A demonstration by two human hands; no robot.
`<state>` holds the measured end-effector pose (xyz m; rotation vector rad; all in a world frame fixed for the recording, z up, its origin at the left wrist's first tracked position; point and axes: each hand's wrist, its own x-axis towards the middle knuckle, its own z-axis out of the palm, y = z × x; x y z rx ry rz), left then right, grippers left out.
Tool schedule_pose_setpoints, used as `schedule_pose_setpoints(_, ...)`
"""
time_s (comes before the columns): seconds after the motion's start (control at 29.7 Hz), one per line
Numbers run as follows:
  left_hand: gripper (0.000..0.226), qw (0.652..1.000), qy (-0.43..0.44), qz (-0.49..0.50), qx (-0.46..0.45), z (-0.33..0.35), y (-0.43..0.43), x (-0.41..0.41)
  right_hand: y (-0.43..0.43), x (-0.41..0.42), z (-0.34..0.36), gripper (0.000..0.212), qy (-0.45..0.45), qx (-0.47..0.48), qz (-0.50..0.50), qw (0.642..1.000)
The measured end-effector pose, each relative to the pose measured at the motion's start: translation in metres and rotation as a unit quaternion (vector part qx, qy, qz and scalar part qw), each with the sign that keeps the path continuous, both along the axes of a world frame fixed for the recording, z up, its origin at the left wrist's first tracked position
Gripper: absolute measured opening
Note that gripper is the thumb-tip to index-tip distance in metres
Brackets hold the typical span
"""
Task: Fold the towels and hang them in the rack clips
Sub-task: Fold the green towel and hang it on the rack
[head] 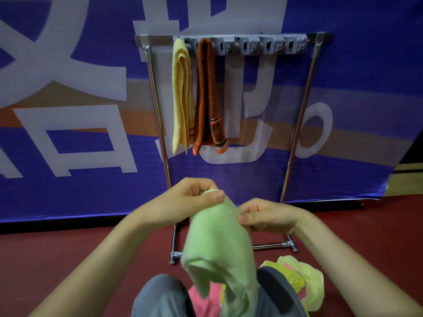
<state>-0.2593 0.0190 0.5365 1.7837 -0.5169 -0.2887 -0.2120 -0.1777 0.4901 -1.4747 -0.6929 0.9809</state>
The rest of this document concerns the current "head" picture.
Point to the person's left hand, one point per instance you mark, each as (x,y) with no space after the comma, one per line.
(181,201)

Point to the person's right hand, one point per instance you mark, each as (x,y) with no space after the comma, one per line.
(271,216)

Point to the bright yellow towel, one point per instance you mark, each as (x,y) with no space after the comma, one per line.
(284,274)

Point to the light green towel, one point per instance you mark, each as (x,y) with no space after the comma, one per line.
(218,254)

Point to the pale yellow-green towel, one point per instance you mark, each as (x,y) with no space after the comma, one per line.
(314,280)

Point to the pink towel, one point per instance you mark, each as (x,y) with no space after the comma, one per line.
(205,300)

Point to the pale yellow striped towel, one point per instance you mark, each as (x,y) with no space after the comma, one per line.
(181,95)

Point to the orange towel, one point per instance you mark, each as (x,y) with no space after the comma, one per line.
(206,95)

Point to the chrome metal rack frame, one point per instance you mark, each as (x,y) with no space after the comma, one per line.
(158,39)

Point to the grey clip hook bar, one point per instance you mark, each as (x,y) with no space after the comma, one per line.
(261,44)

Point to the person's right forearm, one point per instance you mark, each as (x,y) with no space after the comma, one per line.
(357,270)

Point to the person's left forearm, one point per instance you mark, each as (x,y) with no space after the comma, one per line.
(92,270)

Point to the blue printed banner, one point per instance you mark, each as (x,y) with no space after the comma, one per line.
(363,62)

